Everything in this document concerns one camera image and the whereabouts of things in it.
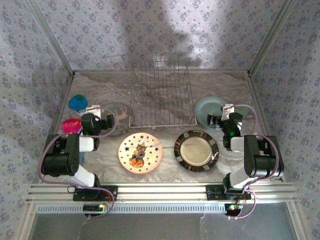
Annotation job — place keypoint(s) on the light blue plate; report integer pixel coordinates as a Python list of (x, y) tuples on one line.
[(205, 108)]

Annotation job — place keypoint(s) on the grey glass reindeer plate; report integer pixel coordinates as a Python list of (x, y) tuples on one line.
[(122, 115)]

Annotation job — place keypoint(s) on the dark striped rim plate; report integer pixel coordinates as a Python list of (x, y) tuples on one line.
[(196, 151)]

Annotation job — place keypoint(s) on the white orange cat plate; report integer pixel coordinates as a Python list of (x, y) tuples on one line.
[(140, 155)]

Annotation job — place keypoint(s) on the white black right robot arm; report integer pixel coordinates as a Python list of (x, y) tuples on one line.
[(262, 162)]

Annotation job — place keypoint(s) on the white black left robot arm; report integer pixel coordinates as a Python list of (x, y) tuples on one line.
[(85, 175)]

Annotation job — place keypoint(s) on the pink lid cup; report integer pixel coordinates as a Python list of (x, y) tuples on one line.
[(71, 125)]

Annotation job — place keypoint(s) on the blue lid cup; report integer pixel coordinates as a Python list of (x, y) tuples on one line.
[(78, 102)]

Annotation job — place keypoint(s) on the left circuit board with LED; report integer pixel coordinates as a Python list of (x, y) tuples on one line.
[(93, 207)]

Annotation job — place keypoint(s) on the circuit board with led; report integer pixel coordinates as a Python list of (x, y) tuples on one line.
[(93, 207), (233, 208)]

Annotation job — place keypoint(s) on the right circuit board with LED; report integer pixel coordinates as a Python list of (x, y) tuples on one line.
[(233, 208)]

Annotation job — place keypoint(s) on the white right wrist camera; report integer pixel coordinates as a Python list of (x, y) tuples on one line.
[(227, 111)]

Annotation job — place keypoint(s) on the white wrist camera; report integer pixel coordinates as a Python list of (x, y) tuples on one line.
[(93, 110), (227, 111)]

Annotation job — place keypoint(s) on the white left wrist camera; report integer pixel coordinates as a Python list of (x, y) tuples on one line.
[(93, 110)]

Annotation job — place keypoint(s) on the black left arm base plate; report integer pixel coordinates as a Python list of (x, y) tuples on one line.
[(110, 192)]

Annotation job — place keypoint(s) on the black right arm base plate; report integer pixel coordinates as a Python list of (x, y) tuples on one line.
[(213, 192)]

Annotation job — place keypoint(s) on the aluminium mounting rail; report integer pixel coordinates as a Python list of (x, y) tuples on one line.
[(162, 192)]

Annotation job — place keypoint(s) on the aluminium frame post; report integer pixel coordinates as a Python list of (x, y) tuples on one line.
[(271, 37), (52, 37)]

